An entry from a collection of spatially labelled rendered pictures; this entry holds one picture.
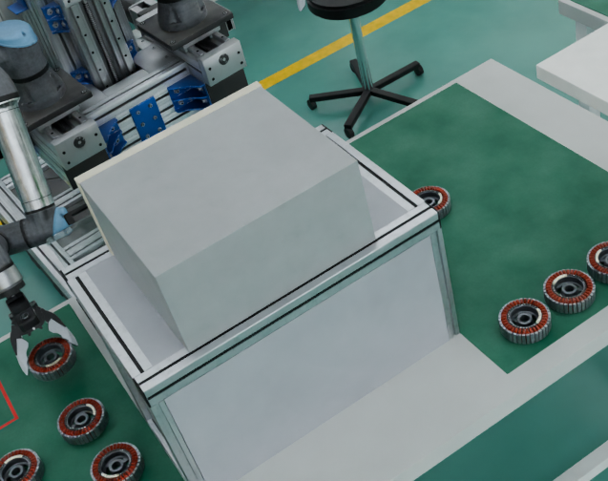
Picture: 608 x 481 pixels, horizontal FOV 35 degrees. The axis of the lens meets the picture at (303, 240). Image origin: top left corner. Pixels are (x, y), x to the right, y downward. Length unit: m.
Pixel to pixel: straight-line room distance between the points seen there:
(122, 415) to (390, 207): 0.79
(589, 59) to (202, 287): 0.96
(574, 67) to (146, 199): 0.93
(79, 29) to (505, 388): 1.62
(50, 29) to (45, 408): 1.18
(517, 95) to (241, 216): 1.32
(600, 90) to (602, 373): 1.23
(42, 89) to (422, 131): 1.07
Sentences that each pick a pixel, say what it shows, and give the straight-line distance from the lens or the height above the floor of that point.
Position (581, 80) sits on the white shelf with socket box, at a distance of 2.12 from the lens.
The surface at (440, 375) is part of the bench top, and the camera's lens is 2.15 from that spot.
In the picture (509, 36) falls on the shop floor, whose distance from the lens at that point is 4.58.
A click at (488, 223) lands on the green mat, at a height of 0.75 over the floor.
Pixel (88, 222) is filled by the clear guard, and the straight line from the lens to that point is 2.32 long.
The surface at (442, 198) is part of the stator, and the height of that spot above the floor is 0.78.
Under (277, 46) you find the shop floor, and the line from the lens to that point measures 4.88.
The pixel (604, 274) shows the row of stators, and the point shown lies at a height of 0.78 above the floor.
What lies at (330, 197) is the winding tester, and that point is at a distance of 1.81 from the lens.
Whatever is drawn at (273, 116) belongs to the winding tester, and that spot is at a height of 1.32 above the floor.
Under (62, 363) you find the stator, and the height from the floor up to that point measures 0.83.
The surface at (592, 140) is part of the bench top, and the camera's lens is 2.70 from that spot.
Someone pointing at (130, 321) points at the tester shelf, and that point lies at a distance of 1.95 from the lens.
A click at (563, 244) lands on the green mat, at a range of 2.40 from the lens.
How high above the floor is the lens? 2.41
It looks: 41 degrees down
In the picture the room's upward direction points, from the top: 17 degrees counter-clockwise
